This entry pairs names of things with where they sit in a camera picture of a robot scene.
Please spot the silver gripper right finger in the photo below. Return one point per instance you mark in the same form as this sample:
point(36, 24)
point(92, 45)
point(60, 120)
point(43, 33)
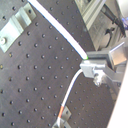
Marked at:
point(114, 56)

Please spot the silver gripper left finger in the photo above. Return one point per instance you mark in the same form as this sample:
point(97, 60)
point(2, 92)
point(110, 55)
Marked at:
point(100, 73)

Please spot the metal cable clip bracket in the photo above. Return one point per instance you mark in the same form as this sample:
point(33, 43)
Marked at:
point(16, 26)

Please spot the aluminium extrusion frame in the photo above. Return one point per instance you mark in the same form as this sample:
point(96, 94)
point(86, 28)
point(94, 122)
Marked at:
point(103, 20)

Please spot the small metal cable clip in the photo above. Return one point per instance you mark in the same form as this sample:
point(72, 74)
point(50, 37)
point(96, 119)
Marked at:
point(63, 123)

